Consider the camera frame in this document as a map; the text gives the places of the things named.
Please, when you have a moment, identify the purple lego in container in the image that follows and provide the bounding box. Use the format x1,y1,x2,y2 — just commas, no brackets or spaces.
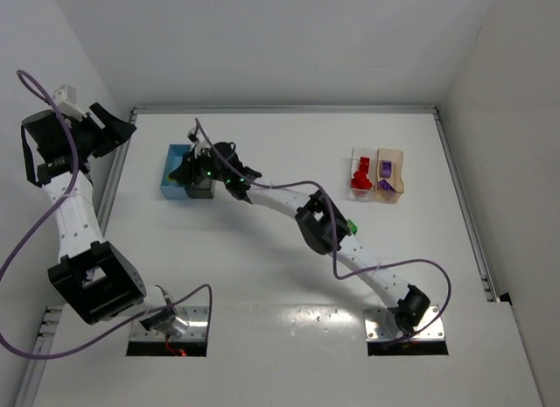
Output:
380,160,392,179

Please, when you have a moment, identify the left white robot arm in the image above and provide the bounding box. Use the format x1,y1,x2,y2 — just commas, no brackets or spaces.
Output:
20,102,177,333

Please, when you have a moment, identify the dark grey container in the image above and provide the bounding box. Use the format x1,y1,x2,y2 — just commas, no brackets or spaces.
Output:
184,179,215,200

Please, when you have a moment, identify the clear plastic container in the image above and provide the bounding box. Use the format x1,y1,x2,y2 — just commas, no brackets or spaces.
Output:
348,147,377,202

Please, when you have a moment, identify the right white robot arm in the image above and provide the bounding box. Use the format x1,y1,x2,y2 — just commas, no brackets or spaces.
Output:
168,142,431,335

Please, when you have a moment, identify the small purple lego piece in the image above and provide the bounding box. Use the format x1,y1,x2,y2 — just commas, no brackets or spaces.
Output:
378,179,396,193

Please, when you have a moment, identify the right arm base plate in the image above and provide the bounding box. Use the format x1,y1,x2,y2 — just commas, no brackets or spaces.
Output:
363,305,446,342

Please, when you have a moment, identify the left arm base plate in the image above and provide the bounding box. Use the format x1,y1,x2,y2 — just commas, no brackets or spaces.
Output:
129,305,210,343

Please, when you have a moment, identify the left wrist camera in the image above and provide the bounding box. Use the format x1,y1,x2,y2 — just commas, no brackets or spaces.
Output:
52,84,88,120

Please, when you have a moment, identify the green lego brick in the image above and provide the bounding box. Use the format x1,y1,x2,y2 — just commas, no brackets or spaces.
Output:
346,219,358,235

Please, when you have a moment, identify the wooden container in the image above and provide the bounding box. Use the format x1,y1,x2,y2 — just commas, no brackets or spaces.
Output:
374,148,404,203

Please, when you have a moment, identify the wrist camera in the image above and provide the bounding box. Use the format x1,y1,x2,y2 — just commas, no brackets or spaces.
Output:
187,127,211,158
52,84,88,120

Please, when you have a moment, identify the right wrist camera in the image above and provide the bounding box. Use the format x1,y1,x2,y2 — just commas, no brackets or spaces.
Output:
187,127,211,158

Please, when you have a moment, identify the light blue container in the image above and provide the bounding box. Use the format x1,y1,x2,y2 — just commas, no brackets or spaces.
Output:
158,144,194,201

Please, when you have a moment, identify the red rounded lego brick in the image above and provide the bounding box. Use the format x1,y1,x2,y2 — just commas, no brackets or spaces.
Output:
351,171,373,191

